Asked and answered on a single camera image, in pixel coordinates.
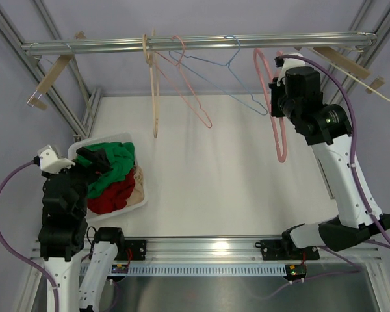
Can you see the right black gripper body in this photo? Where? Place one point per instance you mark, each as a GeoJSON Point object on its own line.
{"type": "Point", "coordinates": [278, 99]}

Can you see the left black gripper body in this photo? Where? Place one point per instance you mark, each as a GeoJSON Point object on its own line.
{"type": "Point", "coordinates": [82, 175]}

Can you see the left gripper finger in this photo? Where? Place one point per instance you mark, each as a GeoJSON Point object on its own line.
{"type": "Point", "coordinates": [101, 167]}
{"type": "Point", "coordinates": [93, 156]}

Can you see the green t shirt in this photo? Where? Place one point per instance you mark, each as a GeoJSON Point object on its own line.
{"type": "Point", "coordinates": [121, 157]}

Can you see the red t shirt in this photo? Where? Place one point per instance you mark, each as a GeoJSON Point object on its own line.
{"type": "Point", "coordinates": [114, 197]}

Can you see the beige t shirt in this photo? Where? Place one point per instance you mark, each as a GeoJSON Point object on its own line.
{"type": "Point", "coordinates": [137, 195]}

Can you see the pink plastic hanger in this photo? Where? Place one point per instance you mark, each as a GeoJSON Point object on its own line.
{"type": "Point", "coordinates": [266, 76]}

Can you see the beige wooden hanger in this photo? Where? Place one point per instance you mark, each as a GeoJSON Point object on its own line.
{"type": "Point", "coordinates": [152, 61]}

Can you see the blue wire hanger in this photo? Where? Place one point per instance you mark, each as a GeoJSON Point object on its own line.
{"type": "Point", "coordinates": [261, 110]}

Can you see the pink wire hanger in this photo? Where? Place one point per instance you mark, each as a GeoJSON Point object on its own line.
{"type": "Point", "coordinates": [199, 111]}

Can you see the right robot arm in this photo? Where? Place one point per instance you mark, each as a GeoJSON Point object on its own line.
{"type": "Point", "coordinates": [296, 95]}

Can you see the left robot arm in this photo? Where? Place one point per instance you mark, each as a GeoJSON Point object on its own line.
{"type": "Point", "coordinates": [64, 227]}

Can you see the right cardboard tube hanger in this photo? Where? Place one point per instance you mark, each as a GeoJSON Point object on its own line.
{"type": "Point", "coordinates": [351, 68]}

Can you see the white plastic laundry basket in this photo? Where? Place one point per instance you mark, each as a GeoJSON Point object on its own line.
{"type": "Point", "coordinates": [121, 137]}

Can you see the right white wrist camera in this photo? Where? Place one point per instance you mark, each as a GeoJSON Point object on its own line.
{"type": "Point", "coordinates": [288, 63]}

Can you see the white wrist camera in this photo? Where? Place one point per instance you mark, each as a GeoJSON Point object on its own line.
{"type": "Point", "coordinates": [51, 162]}
{"type": "Point", "coordinates": [288, 63]}

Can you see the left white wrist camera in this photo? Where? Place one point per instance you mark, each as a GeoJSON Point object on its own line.
{"type": "Point", "coordinates": [51, 162]}

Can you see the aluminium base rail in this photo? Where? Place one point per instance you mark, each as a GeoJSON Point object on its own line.
{"type": "Point", "coordinates": [240, 249]}

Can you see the white slotted cable duct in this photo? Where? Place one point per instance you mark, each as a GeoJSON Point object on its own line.
{"type": "Point", "coordinates": [199, 270]}

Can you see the silver clothes rail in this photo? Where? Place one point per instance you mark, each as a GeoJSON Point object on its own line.
{"type": "Point", "coordinates": [358, 39]}

